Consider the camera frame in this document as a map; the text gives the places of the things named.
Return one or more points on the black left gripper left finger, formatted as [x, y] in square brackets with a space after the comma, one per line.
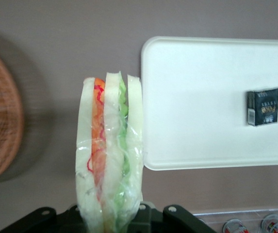
[69, 221]

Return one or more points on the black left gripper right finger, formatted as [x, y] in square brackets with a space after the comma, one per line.
[144, 218]

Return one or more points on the plastic-wrapped triangle sandwich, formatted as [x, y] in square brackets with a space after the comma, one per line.
[109, 150]

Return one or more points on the white rectangular tray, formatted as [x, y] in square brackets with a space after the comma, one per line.
[197, 109]

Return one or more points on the round brown wicker basket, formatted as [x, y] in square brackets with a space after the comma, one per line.
[0, 116]

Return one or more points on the clear acrylic bottle rack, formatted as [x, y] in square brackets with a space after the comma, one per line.
[226, 213]

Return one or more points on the red cola bottle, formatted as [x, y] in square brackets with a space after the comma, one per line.
[277, 224]
[234, 227]

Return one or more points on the small black packet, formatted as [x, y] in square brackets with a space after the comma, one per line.
[265, 106]

